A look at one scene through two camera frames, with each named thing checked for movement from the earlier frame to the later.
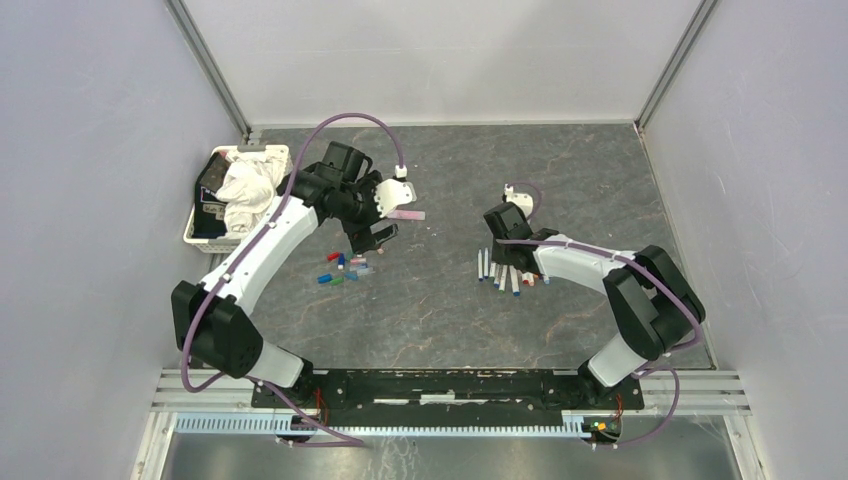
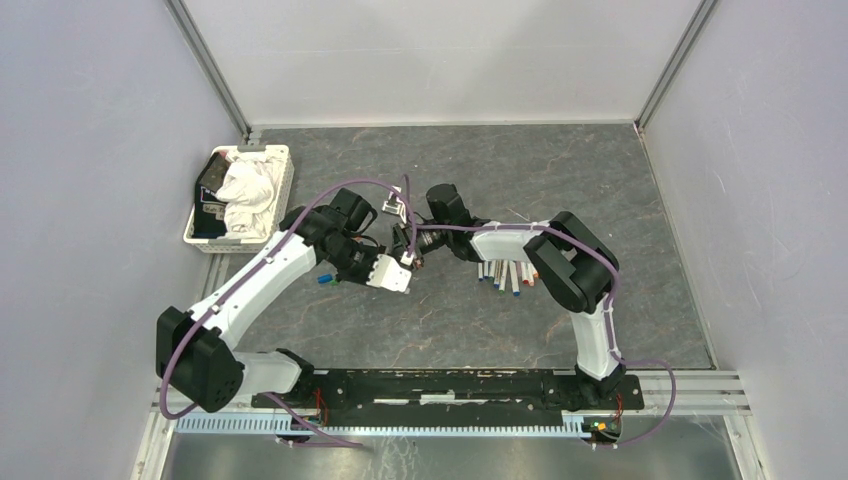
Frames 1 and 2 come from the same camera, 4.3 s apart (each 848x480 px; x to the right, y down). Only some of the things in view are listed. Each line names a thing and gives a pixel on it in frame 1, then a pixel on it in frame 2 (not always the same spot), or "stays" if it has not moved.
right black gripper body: [499, 253] to [427, 239]
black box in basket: [208, 216] stays
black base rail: [385, 396] stays
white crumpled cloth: [251, 180] stays
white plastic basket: [229, 244] stays
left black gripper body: [359, 210] to [354, 261]
